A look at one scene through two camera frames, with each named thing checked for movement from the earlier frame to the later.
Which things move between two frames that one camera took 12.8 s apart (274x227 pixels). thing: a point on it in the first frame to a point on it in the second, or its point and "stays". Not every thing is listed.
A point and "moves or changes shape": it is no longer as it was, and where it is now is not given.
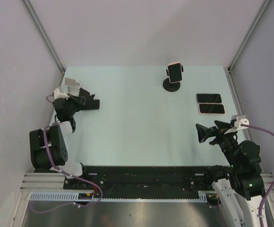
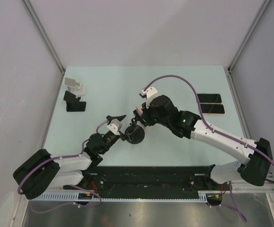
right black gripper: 203,132 to 146,115
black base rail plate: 142,178 stays
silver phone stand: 72,87 stays
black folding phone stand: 86,101 moves or changes shape
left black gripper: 75,99 to 120,117
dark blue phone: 207,98 stays
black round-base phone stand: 171,87 to 134,134
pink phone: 209,109 stays
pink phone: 175,71 to 140,111
